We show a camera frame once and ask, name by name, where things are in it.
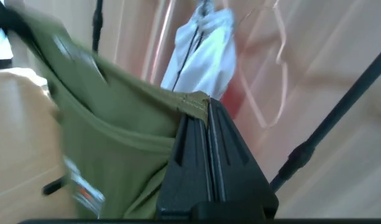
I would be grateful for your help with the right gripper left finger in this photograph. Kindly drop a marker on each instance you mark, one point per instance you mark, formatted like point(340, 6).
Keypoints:
point(184, 174)

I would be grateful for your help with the pink clothes hanger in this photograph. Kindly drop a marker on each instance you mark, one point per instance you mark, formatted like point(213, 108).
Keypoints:
point(281, 46)

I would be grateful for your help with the pale grey trousers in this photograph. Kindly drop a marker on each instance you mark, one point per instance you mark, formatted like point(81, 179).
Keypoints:
point(209, 56)

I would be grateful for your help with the black clothes rack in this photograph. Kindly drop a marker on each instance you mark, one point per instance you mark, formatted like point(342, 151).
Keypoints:
point(305, 151)

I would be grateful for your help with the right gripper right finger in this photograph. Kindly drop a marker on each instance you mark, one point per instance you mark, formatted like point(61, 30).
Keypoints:
point(240, 180)

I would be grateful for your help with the green garment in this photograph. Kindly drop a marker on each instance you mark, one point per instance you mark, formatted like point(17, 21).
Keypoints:
point(122, 149)

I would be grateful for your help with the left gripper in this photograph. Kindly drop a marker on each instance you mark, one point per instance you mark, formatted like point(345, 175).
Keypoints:
point(5, 15)

